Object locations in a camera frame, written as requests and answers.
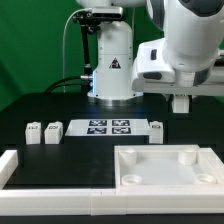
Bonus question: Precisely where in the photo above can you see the black cables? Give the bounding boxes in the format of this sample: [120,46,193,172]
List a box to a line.
[44,75,93,94]

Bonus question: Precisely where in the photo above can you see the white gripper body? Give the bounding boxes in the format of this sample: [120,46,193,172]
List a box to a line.
[171,95,191,114]

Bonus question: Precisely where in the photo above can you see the white cable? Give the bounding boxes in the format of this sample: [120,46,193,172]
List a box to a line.
[62,8,88,94]

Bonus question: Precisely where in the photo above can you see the black camera on mount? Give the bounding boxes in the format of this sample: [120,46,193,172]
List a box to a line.
[72,6,125,81]

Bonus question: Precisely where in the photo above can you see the white U-shaped fence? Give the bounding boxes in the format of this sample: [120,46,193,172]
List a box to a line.
[0,150,224,216]

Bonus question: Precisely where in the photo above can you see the white square tabletop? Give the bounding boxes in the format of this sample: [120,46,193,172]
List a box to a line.
[114,145,224,186]

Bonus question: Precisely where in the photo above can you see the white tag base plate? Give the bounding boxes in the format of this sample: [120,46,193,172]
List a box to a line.
[66,119,150,136]

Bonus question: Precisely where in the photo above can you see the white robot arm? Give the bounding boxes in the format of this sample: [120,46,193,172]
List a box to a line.
[76,0,224,97]

